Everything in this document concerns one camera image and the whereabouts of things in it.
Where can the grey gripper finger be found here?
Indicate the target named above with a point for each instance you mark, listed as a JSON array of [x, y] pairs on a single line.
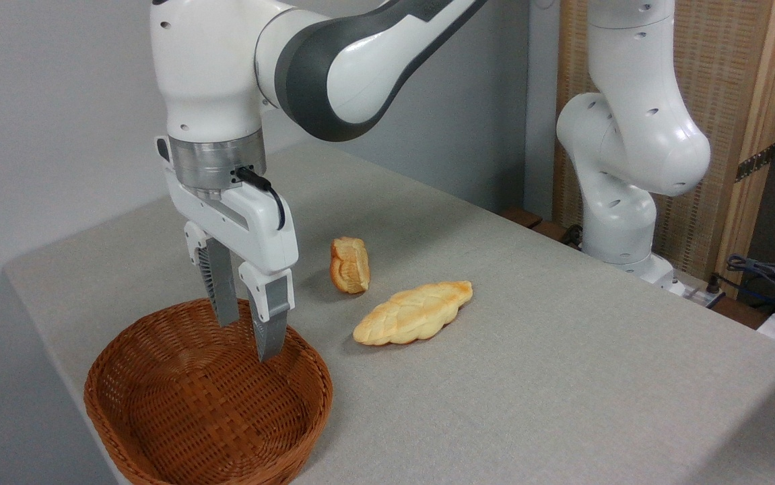
[[273, 303], [224, 283]]

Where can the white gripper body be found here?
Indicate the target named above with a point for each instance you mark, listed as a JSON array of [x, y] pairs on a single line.
[[262, 232]]

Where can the long braided bread loaf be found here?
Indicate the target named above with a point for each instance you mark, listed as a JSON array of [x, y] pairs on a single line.
[[414, 313]]

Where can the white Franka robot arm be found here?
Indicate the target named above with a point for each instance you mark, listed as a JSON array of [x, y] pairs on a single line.
[[205, 67]]

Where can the small round bread roll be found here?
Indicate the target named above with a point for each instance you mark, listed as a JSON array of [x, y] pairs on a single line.
[[350, 266]]

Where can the brown woven wicker basket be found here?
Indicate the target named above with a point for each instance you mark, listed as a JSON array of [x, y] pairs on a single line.
[[192, 417]]

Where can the brown wooden plank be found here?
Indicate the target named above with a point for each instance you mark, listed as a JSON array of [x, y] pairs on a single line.
[[520, 217]]

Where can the wooden woven folding screen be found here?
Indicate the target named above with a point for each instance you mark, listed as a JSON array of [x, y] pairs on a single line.
[[724, 67]]

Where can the dark metal screen hinge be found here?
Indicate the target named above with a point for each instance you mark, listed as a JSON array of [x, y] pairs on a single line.
[[755, 162]]

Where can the black plug at base plate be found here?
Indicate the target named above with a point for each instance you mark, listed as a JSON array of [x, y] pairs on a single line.
[[714, 283]]

